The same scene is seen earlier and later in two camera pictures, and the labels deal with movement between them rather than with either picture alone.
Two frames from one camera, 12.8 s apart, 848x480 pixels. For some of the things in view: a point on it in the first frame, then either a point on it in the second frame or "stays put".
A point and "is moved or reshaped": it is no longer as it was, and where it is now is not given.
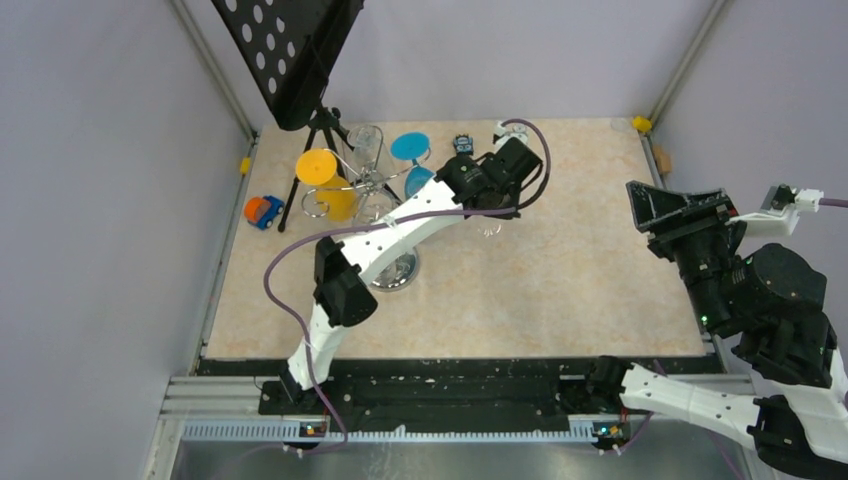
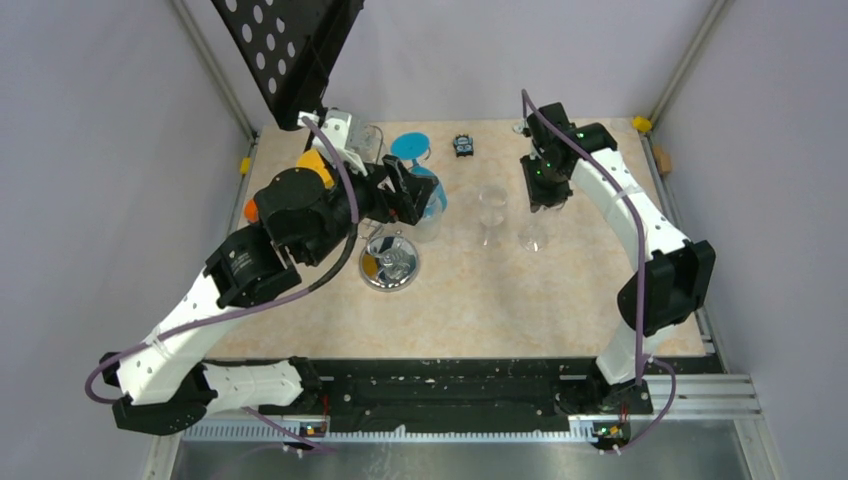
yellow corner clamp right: x=642 y=124 stays put
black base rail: x=443 y=394 stays put
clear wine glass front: x=374 y=206 is moved or reshaped
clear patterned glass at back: x=365 y=141 stays put
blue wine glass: x=410 y=146 stays put
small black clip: x=463 y=144 stays put
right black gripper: x=652 y=206 to x=539 y=197
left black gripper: x=515 y=200 to x=413 y=190
